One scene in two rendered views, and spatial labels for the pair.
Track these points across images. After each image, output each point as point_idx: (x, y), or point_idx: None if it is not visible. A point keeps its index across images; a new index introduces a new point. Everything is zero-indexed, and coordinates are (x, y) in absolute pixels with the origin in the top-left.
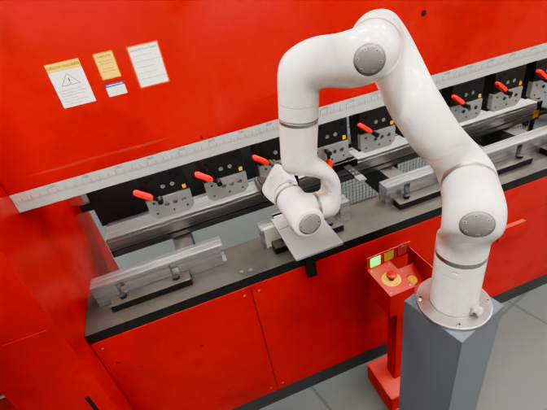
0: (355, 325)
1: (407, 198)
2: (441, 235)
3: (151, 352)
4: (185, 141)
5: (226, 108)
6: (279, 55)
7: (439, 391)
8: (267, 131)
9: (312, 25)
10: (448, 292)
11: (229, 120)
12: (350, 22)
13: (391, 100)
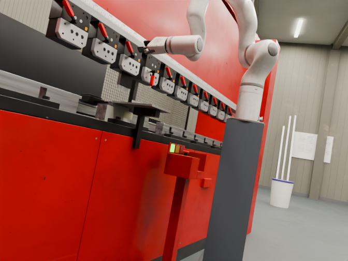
0: (139, 226)
1: (172, 133)
2: (254, 63)
3: (0, 157)
4: (100, 3)
5: (123, 5)
6: (149, 4)
7: (246, 180)
8: (133, 36)
9: (162, 4)
10: (251, 103)
11: (121, 13)
12: (172, 17)
13: (239, 0)
